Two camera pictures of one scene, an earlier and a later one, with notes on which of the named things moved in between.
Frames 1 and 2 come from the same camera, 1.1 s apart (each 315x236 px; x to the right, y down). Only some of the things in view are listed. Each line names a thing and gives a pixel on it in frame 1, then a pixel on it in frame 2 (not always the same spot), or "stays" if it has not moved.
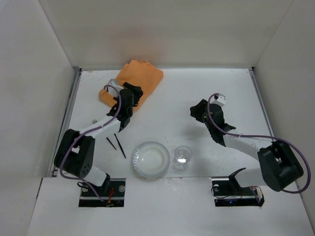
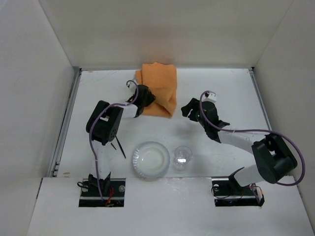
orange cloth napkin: x=140 y=73 to x=161 y=79
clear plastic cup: x=182 y=155 stays
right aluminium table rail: x=264 y=104 stays
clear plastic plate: x=150 y=160 stays
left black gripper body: x=134 y=91 to x=146 y=96
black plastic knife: x=119 y=145 stays
